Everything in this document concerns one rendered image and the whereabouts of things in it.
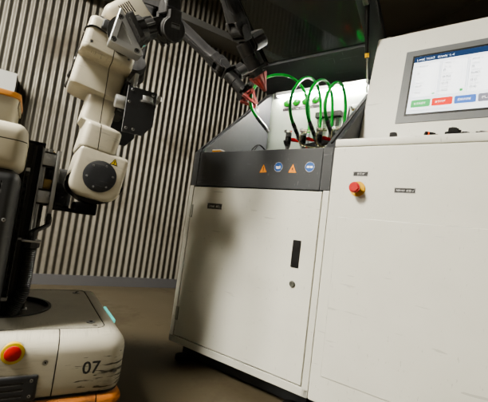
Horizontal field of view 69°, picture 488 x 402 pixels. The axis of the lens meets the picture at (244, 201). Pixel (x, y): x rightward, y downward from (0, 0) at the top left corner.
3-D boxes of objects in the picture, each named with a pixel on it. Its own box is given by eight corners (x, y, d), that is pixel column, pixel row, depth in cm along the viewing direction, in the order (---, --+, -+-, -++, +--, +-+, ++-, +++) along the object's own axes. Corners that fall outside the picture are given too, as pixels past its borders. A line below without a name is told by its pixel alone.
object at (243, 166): (196, 185, 166) (201, 151, 167) (202, 187, 169) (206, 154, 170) (319, 190, 129) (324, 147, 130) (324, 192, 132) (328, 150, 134)
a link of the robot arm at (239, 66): (214, 71, 173) (218, 59, 165) (230, 62, 179) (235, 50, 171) (230, 89, 173) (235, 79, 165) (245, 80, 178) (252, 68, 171)
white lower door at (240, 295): (171, 334, 160) (192, 186, 166) (175, 333, 162) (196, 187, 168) (299, 386, 122) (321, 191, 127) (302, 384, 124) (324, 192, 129)
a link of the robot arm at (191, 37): (155, 18, 172) (157, 0, 162) (163, 13, 175) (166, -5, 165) (218, 80, 173) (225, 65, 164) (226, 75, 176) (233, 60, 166)
